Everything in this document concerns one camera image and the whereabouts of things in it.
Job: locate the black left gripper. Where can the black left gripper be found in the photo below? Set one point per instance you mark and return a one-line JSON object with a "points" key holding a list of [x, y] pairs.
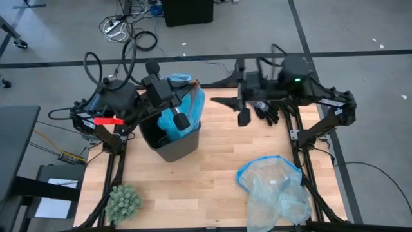
{"points": [[159, 91]]}

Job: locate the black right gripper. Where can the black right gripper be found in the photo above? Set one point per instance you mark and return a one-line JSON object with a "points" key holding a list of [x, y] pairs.
{"points": [[260, 87]]}

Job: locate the blue plastic trash bag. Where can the blue plastic trash bag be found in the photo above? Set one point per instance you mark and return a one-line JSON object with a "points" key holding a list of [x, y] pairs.
{"points": [[193, 106]]}

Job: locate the dark grey trash bin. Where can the dark grey trash bin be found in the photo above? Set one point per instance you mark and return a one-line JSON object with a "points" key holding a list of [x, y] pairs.
{"points": [[180, 149]]}

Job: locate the clear blue-rimmed trash bag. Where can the clear blue-rimmed trash bag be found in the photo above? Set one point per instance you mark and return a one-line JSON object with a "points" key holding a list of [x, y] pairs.
{"points": [[273, 193]]}

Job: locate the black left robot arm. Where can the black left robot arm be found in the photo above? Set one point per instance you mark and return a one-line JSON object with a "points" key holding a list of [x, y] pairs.
{"points": [[112, 96]]}

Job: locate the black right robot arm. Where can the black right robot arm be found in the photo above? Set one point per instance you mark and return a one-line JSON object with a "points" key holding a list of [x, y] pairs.
{"points": [[334, 103]]}

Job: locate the grey and black work glove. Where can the grey and black work glove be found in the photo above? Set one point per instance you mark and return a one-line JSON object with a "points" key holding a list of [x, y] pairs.
{"points": [[268, 114]]}

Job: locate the red tape tag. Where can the red tape tag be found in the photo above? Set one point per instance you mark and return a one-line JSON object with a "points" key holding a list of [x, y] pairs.
{"points": [[109, 121]]}

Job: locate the black box on floor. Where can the black box on floor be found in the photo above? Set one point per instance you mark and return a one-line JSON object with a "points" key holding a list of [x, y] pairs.
{"points": [[186, 13]]}

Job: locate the white power strip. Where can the white power strip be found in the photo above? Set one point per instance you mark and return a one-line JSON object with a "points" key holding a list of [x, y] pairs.
{"points": [[114, 25]]}

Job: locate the small green artificial plant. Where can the small green artificial plant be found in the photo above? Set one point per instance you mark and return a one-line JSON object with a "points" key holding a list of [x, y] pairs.
{"points": [[124, 203]]}

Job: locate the white paper sheet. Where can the white paper sheet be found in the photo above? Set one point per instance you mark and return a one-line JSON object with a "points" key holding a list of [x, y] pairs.
{"points": [[56, 199]]}

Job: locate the dark grey desk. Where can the dark grey desk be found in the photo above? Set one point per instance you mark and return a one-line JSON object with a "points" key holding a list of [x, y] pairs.
{"points": [[16, 145]]}

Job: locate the black chair caster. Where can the black chair caster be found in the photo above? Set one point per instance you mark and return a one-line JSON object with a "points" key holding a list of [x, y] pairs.
{"points": [[20, 44]]}

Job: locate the black aluminium table frame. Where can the black aluminium table frame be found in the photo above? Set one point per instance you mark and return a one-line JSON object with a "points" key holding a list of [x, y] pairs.
{"points": [[112, 170]]}

